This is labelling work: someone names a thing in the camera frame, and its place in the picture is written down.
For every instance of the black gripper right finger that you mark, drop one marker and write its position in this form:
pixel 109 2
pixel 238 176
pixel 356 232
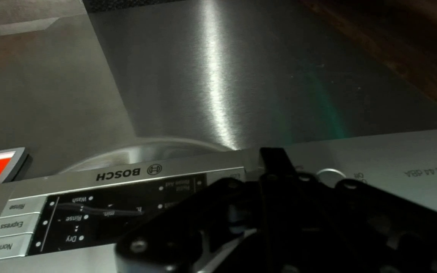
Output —
pixel 346 228

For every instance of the round silver power button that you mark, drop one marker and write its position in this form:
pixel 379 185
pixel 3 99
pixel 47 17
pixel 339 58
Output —
pixel 329 175

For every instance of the stainless steel Bosch dishwasher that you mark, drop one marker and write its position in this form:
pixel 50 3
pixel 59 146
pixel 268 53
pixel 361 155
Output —
pixel 124 114

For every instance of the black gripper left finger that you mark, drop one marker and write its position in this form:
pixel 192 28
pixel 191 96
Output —
pixel 192 232

